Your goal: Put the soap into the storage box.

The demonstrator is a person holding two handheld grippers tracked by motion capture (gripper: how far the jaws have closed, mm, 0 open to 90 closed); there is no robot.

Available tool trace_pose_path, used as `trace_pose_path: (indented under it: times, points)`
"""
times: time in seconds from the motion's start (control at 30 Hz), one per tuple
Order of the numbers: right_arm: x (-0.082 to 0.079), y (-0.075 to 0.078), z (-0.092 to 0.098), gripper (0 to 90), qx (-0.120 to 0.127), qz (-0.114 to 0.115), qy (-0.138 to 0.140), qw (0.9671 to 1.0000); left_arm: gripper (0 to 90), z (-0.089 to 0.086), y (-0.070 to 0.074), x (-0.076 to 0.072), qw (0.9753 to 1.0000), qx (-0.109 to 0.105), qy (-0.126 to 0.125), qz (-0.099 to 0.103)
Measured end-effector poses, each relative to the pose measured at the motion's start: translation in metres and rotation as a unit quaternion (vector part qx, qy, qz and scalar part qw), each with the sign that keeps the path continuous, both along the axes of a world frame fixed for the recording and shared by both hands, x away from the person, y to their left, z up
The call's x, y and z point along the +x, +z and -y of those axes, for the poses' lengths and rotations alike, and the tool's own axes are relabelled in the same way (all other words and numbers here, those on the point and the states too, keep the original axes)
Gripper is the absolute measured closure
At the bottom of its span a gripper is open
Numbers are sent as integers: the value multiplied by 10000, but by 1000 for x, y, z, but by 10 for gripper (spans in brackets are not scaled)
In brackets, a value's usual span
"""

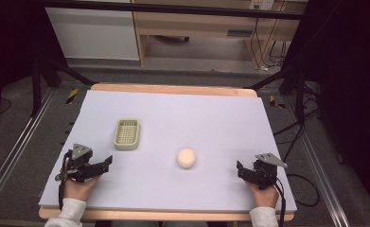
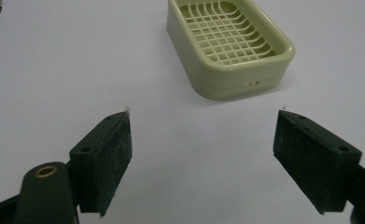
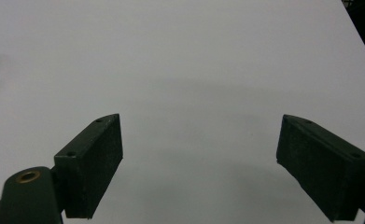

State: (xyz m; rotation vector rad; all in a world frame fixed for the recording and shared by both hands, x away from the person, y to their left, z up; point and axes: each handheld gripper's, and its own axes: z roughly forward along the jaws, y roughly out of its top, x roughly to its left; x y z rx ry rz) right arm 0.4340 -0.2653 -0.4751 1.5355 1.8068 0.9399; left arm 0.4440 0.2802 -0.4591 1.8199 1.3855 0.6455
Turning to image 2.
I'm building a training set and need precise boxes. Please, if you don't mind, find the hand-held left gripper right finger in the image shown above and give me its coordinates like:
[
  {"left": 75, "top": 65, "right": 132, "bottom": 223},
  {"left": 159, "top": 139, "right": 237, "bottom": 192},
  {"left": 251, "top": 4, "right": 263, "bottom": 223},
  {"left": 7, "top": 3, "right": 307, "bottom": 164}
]
[{"left": 273, "top": 109, "right": 363, "bottom": 216}]

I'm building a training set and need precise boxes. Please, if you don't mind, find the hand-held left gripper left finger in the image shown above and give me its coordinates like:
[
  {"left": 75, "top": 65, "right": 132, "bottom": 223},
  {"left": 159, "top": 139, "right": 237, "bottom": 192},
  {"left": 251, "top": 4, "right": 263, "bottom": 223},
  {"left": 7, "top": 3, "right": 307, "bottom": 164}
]
[{"left": 68, "top": 110, "right": 133, "bottom": 218}]

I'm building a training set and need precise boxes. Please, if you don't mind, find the pale green soap dish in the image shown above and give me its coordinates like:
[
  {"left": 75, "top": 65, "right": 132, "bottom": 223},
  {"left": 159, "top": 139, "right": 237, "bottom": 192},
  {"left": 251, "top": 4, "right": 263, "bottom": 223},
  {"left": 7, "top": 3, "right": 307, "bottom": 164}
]
[{"left": 165, "top": 0, "right": 296, "bottom": 101}]

